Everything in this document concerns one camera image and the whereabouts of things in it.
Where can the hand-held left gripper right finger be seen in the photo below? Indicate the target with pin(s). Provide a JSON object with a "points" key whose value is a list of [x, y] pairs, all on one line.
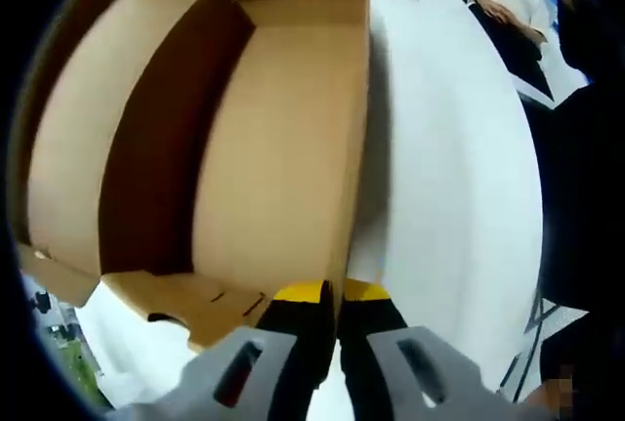
{"points": [[415, 377]]}

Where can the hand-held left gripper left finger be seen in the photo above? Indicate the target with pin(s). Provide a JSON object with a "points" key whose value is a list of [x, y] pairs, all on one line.
{"points": [[244, 372]]}

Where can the brown cardboard shoe box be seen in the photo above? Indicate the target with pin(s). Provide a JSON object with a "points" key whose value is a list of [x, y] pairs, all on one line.
{"points": [[273, 147]]}

